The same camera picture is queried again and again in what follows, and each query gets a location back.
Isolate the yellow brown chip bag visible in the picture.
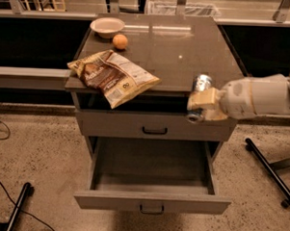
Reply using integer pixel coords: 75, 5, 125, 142
67, 49, 160, 110

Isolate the orange fruit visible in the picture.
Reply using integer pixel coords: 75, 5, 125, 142
113, 35, 128, 50

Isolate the grey drawer cabinet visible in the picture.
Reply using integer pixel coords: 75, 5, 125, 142
59, 9, 256, 220

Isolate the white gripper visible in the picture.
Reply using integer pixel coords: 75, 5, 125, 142
187, 78, 256, 121

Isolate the grey metal railing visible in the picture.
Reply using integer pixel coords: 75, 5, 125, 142
0, 0, 290, 90

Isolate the black stand leg right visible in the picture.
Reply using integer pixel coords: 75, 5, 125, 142
245, 139, 290, 209

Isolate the open grey middle drawer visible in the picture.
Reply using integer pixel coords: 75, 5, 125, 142
75, 137, 231, 216

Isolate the black stand leg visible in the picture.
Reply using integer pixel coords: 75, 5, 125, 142
245, 139, 290, 209
6, 183, 34, 231

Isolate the white bowl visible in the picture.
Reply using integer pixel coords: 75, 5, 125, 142
90, 17, 125, 39

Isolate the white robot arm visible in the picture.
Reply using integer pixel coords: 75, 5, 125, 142
186, 74, 290, 123

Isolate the black floor cable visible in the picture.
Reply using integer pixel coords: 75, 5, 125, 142
0, 114, 65, 231

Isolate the closed grey top drawer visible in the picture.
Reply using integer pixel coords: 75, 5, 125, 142
75, 110, 236, 142

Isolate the black stand leg left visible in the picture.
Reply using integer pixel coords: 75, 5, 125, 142
6, 183, 34, 231

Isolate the silver redbull can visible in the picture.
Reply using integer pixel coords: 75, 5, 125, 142
186, 74, 212, 123

